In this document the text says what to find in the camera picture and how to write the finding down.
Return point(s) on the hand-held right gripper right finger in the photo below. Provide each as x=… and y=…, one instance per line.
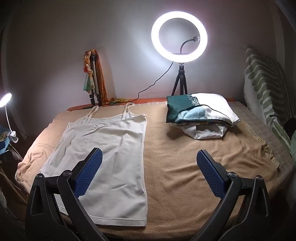
x=211, y=171

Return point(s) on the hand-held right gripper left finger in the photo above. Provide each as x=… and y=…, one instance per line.
x=89, y=173

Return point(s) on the white camisole top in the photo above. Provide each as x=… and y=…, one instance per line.
x=111, y=143

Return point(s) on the beige blanket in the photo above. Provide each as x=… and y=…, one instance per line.
x=185, y=166

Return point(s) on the white folded cloth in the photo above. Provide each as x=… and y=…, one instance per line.
x=203, y=134

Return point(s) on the checkered bed sheet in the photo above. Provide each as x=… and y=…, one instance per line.
x=254, y=125

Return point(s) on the blue board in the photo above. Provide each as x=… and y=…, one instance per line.
x=3, y=141

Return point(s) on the orange bed sheet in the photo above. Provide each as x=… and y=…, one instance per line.
x=148, y=101

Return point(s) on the orange patterned scarf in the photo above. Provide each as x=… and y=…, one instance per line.
x=101, y=76

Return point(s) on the folded silver tripod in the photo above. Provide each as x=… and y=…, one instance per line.
x=94, y=71

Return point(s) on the green striped white cushion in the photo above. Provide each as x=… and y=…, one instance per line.
x=261, y=78

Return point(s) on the white clip lamp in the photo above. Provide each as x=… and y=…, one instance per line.
x=4, y=99

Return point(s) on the black gooseneck phone holder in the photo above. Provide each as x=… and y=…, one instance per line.
x=185, y=44

